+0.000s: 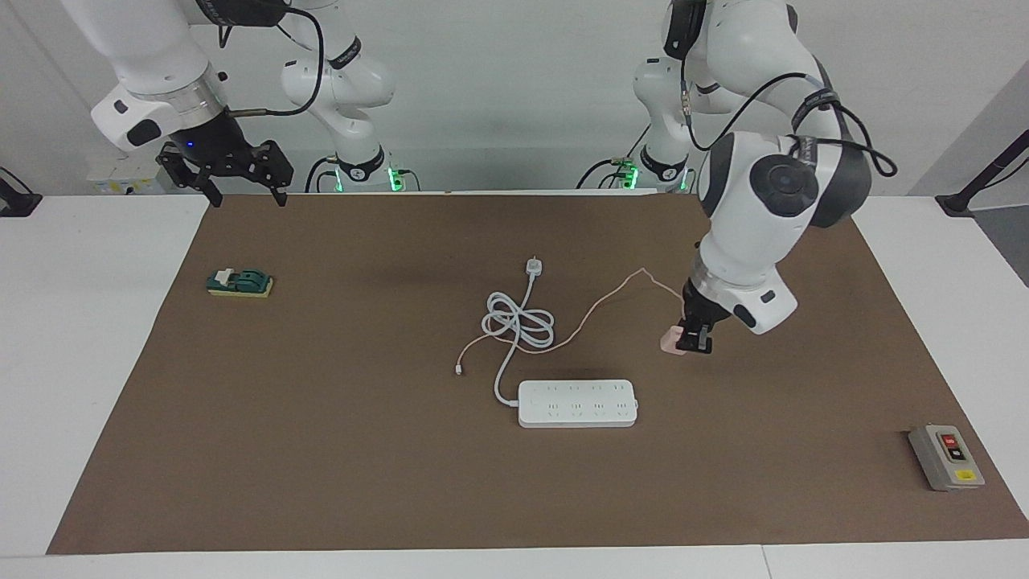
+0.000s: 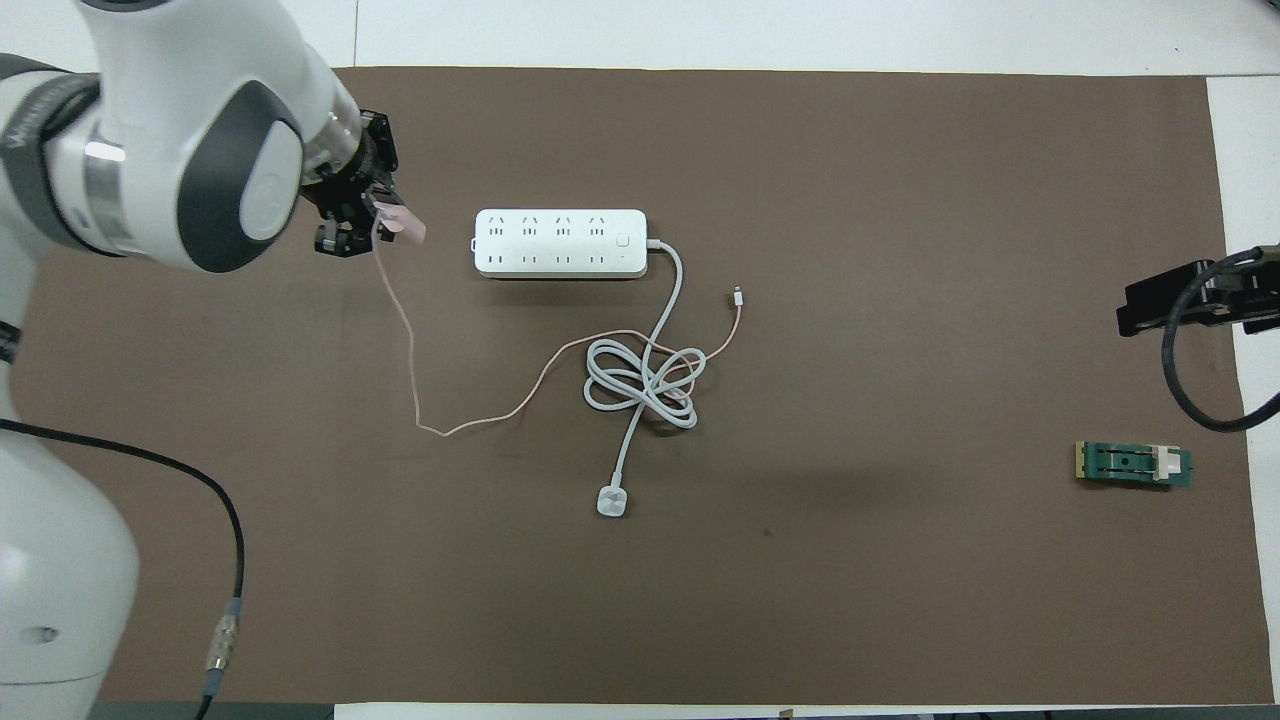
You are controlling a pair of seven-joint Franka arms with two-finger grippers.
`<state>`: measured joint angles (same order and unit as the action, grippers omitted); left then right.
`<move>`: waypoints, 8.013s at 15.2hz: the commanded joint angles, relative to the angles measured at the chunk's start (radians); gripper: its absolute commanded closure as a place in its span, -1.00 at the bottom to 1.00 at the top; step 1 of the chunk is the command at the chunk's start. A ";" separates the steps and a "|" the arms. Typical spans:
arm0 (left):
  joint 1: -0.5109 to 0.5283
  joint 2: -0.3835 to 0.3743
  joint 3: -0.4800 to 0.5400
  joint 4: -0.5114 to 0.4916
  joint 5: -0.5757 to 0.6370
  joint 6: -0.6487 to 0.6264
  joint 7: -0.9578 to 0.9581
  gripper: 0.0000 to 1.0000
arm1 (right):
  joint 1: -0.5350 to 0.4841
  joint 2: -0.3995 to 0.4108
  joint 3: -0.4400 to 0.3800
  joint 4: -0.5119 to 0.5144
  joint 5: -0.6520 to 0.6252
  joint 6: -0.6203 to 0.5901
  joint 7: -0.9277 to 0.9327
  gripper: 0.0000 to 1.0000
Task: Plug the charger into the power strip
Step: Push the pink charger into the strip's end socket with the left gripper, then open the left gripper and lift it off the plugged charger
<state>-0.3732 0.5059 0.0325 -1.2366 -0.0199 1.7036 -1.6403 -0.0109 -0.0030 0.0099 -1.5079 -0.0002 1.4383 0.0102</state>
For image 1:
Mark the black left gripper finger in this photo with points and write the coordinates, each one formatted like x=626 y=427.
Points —
x=685 y=338
x=704 y=339

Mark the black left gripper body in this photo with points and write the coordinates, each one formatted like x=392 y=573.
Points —
x=701 y=310

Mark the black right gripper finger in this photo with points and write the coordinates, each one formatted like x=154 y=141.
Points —
x=189 y=169
x=273 y=169

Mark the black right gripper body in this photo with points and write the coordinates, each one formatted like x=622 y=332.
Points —
x=213 y=149

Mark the pink charger adapter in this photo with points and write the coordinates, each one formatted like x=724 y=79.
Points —
x=668 y=342

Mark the white power strip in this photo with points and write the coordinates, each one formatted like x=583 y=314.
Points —
x=579 y=404

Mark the white box yellow labels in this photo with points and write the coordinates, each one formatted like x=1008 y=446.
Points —
x=120 y=186

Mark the black clamp stand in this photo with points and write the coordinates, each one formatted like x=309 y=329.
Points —
x=16 y=203
x=957 y=201

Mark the grey push button box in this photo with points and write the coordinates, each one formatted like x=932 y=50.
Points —
x=944 y=462

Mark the brown table mat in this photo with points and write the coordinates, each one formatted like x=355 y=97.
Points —
x=321 y=450

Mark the green knife switch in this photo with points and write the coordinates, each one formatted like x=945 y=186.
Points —
x=241 y=283

